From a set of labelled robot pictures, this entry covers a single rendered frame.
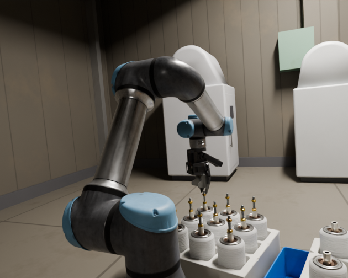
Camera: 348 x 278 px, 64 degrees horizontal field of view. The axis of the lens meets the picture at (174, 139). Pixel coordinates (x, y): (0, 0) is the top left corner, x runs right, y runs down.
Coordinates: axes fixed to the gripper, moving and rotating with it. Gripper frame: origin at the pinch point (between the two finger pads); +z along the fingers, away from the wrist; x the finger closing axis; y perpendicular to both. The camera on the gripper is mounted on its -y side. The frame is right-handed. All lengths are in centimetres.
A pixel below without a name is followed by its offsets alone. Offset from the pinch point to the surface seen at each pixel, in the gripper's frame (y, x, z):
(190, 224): 13.6, 9.5, 10.0
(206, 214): 2.7, 4.2, 10.0
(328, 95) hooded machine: -156, -49, -43
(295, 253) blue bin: -22.4, 30.6, 23.9
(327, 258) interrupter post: -3, 59, 7
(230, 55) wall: -148, -169, -103
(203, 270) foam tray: 20.4, 29.2, 18.4
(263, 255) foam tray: -2.9, 33.7, 17.6
